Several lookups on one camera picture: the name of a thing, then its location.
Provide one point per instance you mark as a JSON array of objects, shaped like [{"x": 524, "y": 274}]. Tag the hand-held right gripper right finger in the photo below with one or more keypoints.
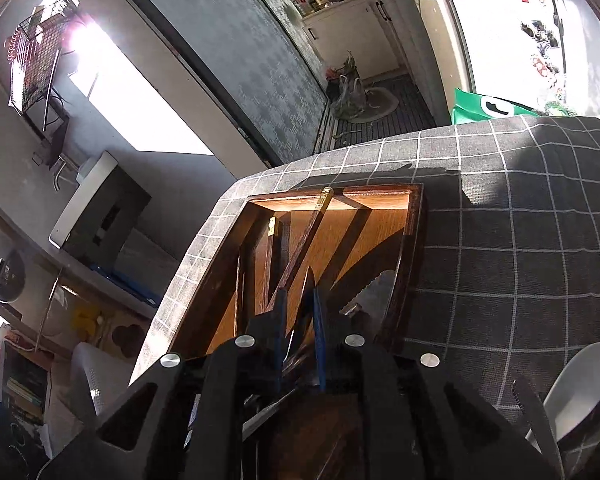
[{"x": 320, "y": 325}]

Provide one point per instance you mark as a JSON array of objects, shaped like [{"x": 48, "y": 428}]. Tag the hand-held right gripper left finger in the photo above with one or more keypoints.
[{"x": 280, "y": 325}]

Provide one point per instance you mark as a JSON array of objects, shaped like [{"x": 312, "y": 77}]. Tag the metal table knife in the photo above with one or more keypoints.
[{"x": 300, "y": 310}]

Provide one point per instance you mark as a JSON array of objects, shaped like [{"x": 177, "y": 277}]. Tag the serrated metal knife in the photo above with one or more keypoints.
[
  {"x": 537, "y": 420},
  {"x": 375, "y": 295}
]

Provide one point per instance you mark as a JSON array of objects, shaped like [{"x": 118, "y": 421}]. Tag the brown wooden tray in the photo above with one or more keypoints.
[{"x": 360, "y": 230}]

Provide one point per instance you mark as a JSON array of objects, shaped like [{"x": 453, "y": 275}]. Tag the white ceramic spoon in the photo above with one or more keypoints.
[{"x": 575, "y": 390}]

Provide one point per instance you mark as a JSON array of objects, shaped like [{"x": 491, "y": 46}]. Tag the blue flat item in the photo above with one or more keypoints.
[{"x": 130, "y": 285}]

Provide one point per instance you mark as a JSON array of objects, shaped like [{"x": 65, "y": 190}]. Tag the grey checked tablecloth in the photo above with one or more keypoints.
[{"x": 505, "y": 260}]

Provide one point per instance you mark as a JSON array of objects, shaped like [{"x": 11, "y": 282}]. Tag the dark striped floor mat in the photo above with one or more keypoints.
[{"x": 405, "y": 115}]

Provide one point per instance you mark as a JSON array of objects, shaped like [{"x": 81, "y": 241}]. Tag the plastic bags on floor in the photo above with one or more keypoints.
[{"x": 347, "y": 90}]

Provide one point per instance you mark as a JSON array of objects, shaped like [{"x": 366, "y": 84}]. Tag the stack of books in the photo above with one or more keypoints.
[{"x": 25, "y": 390}]

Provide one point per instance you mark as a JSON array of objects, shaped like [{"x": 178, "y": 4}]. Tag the green bag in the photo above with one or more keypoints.
[{"x": 485, "y": 107}]

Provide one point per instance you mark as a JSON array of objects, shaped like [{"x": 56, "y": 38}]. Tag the patterned sliding door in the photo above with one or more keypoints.
[{"x": 240, "y": 50}]

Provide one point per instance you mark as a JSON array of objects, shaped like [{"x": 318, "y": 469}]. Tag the white kitchen cabinet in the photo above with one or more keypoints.
[{"x": 375, "y": 30}]

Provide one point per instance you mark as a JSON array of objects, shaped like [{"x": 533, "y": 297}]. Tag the cooking oil bottle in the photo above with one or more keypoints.
[{"x": 300, "y": 1}]

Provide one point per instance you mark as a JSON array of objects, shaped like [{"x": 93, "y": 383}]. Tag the silver refrigerator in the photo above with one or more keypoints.
[{"x": 500, "y": 35}]

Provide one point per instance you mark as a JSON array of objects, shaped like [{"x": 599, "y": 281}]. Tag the round dark wall clock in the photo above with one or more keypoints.
[{"x": 10, "y": 276}]

